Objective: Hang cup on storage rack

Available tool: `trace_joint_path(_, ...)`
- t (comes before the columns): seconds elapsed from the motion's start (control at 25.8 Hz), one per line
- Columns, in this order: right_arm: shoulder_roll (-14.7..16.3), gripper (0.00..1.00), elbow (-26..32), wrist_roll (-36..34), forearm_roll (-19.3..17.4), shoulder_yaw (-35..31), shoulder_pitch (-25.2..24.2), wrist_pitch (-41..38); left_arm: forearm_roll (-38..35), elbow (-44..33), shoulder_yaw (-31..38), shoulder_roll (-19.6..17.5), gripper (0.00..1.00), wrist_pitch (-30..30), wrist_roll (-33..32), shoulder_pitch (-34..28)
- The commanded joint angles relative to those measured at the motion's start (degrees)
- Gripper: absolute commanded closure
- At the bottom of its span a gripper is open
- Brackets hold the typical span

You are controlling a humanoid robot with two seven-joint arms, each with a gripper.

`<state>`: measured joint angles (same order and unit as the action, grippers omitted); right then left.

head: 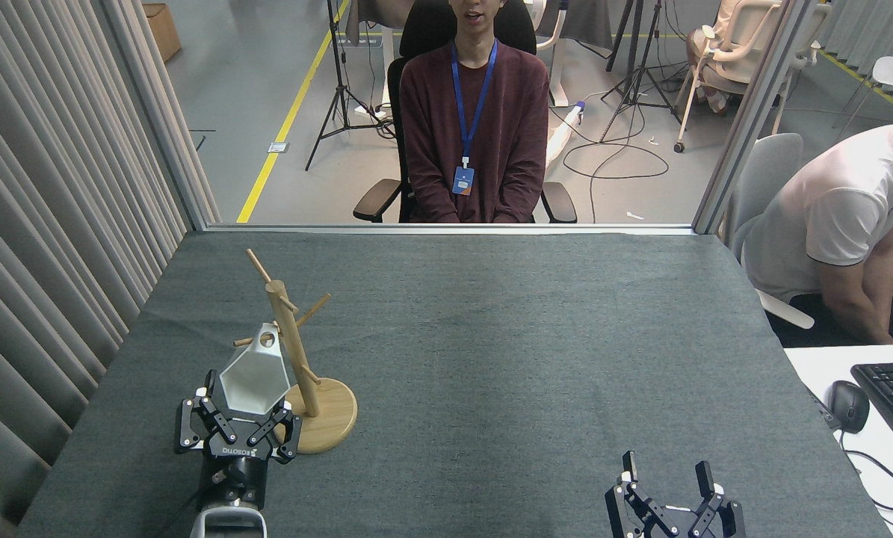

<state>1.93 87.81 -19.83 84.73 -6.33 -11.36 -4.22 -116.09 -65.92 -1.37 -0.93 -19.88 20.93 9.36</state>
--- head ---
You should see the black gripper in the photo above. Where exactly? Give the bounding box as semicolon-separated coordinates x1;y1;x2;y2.
605;451;746;538
175;370;303;503

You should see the white hexagonal cup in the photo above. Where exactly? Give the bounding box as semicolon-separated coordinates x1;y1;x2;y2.
218;322;291;416

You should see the wooden cup rack with pegs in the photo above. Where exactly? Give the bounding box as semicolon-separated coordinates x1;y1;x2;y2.
233;249;358;454

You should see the black computer mouse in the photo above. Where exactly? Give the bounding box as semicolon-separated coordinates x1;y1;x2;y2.
827;380;870;434

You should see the dark grey table cloth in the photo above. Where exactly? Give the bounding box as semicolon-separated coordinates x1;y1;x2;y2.
16;230;892;538

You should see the black office chair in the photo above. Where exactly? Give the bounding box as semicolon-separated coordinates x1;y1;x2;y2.
353;0;578;223

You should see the beige pleated curtain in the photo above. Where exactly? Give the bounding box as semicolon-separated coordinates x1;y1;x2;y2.
0;0;219;538

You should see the person seated at desk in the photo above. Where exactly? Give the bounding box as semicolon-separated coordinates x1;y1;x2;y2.
741;112;893;346

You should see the person seated across table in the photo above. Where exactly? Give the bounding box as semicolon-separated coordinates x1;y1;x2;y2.
400;0;550;223

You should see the pale grey shell chair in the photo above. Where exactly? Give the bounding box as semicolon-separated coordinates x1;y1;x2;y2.
723;133;817;330

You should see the black tripod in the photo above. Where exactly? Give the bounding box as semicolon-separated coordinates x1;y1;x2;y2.
306;0;396;171
599;0;682;143

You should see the white object with blue tip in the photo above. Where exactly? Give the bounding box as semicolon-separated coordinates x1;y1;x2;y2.
546;100;587;170

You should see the brown cardboard box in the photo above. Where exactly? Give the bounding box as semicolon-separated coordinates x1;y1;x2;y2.
143;4;182;63

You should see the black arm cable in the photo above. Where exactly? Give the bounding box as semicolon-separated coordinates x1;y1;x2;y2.
166;486;211;538

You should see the black mouse cable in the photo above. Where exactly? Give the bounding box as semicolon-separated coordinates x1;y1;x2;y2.
838;430;893;516

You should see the silver frame post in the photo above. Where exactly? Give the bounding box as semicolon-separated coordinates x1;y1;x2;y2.
99;0;211;231
693;0;821;235

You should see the blue lanyard with badge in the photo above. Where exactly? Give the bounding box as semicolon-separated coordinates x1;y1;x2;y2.
450;39;498;197

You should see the black floor cable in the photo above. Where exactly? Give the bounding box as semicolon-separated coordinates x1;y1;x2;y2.
562;97;671;223

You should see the white wheeled chair frame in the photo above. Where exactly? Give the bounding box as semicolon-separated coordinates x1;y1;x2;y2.
674;0;832;154

